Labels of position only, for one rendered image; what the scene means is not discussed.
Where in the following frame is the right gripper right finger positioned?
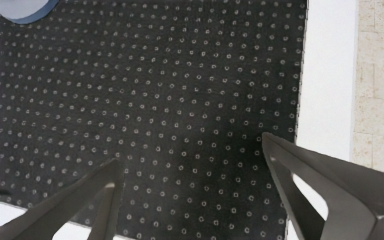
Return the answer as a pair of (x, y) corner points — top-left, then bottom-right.
(262, 132), (384, 240)

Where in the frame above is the black perforated plate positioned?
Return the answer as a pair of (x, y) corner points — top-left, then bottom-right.
(0, 0), (310, 240)

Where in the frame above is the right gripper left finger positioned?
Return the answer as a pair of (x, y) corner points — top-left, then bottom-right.
(0, 158), (124, 240)

